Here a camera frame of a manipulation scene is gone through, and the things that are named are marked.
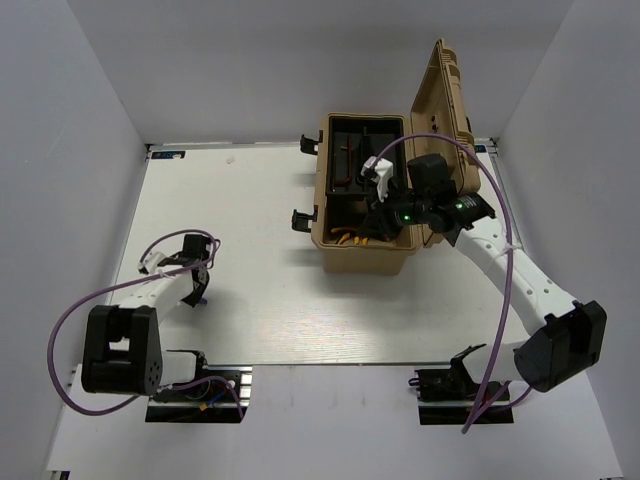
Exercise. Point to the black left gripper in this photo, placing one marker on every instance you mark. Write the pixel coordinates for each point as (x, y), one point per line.
(193, 298)

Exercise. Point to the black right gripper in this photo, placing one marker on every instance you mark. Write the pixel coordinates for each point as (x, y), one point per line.
(379, 219)

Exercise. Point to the large brown hex key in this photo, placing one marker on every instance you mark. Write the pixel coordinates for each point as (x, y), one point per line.
(349, 164)

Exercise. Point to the tan plastic toolbox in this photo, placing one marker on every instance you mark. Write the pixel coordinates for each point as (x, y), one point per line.
(437, 124)

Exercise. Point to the black toolbox tray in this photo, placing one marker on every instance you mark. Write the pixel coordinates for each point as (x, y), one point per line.
(369, 136)

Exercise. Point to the yellow black needle-nose pliers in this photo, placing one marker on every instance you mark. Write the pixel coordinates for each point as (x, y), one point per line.
(362, 240)

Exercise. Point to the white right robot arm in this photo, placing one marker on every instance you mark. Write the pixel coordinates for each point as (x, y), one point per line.
(565, 335)

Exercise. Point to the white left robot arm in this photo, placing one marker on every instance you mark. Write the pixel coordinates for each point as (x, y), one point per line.
(122, 349)

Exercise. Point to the blue table label left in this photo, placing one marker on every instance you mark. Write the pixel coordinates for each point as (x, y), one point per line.
(171, 154)

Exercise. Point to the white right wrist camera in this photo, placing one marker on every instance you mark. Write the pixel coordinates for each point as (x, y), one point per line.
(380, 171)

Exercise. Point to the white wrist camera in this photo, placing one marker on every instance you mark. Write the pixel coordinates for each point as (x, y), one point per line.
(380, 171)
(150, 262)

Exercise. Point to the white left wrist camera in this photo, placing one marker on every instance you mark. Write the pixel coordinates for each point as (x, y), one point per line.
(150, 262)

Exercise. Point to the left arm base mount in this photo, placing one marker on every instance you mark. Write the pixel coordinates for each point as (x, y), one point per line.
(222, 399)

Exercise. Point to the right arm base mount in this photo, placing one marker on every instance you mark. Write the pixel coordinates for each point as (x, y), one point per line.
(443, 401)

